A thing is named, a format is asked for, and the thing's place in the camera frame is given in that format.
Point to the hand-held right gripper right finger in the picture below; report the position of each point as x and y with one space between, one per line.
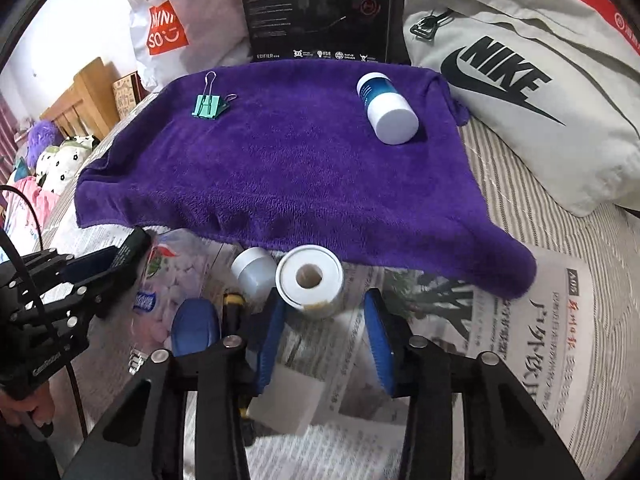
380 347

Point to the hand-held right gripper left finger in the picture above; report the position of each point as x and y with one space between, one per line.
270 345

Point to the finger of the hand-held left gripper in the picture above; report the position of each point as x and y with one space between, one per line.
95 301
95 262

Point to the black rectangular stick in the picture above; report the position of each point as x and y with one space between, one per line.
131 250

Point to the white cube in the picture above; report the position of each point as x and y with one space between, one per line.
282 405

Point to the crushed clear plastic bottle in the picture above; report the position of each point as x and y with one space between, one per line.
165 280

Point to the small white jar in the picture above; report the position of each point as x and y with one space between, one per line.
331 272

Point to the green binder clip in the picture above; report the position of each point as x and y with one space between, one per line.
206 107

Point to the blue and white bottle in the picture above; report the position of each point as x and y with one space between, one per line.
390 115

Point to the person's left forearm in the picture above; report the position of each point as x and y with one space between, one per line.
20 457

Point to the person's left hand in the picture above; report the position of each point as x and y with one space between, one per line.
25 410

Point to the pink printed blanket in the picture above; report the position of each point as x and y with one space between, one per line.
25 205

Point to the flower print pillow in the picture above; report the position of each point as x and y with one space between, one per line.
65 160

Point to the purple plush toy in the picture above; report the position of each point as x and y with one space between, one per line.
41 140

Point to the newspaper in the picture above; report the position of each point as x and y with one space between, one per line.
525 350

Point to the wooden headboard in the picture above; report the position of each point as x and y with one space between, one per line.
80 100

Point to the patterned notebook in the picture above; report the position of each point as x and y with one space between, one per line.
125 95

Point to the purple towel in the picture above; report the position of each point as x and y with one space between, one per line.
300 170

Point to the grey sling bag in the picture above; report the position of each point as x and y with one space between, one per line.
525 125

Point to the white plastic shopping bag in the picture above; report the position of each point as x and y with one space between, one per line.
200 10

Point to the black headset box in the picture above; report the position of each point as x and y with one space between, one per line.
300 10

